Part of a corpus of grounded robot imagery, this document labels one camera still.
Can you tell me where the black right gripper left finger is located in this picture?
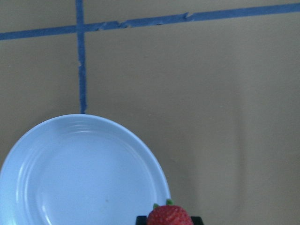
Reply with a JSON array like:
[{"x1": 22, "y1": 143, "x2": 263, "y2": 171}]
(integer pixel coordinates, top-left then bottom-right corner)
[{"x1": 136, "y1": 216, "x2": 147, "y2": 225}]

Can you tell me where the blue plate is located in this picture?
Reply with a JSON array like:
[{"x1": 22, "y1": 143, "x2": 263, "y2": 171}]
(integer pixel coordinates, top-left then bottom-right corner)
[{"x1": 0, "y1": 114, "x2": 170, "y2": 225}]

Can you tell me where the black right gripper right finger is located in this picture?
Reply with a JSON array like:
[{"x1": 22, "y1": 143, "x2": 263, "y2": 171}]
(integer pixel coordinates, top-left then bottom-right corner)
[{"x1": 191, "y1": 216, "x2": 203, "y2": 225}]

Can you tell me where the red strawberry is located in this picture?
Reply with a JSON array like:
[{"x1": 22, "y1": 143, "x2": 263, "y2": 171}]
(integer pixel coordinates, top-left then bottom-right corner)
[{"x1": 146, "y1": 199, "x2": 194, "y2": 225}]

